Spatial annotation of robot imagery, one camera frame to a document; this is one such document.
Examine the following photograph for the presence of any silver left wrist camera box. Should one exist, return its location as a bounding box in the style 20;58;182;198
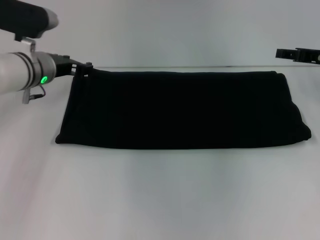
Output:
0;0;60;42

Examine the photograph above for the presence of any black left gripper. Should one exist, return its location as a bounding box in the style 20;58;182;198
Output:
51;54;94;78

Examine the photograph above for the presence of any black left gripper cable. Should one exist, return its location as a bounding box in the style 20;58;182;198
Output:
21;84;48;105

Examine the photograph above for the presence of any black shirt with FREE print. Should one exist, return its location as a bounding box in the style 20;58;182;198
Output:
54;68;313;150

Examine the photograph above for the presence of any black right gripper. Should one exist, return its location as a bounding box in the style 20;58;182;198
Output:
275;47;320;65

